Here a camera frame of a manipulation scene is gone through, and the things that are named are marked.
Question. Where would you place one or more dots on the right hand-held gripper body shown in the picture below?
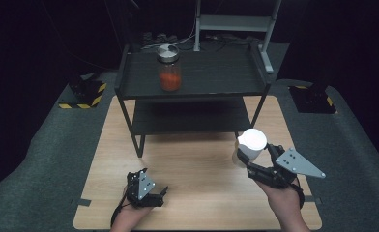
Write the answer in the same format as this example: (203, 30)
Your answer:
(294, 162)

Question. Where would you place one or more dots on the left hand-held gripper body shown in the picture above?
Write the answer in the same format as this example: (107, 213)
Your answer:
(144, 188)

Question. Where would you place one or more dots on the black two-tier shelf rack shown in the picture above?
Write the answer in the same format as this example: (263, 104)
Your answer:
(210, 74)

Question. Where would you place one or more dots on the silver-lid jar orange contents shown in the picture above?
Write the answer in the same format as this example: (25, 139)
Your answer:
(169, 75)

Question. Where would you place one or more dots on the person's left hand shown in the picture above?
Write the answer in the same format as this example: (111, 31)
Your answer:
(129, 219)

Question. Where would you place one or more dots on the person's right hand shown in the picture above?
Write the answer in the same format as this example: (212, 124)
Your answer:
(281, 199)

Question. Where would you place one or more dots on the grey tape piece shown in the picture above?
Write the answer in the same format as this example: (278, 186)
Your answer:
(314, 199)
(83, 202)

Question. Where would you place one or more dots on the grey felt mat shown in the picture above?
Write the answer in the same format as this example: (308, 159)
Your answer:
(339, 154)

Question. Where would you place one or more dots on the black yellow-striped stand base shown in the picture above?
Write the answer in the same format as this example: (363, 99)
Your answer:
(84, 92)
(311, 100)

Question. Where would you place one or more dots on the black power strip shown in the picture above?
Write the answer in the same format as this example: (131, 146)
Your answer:
(155, 38)

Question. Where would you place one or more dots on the grey metal stand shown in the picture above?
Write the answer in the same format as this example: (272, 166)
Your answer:
(236, 24)

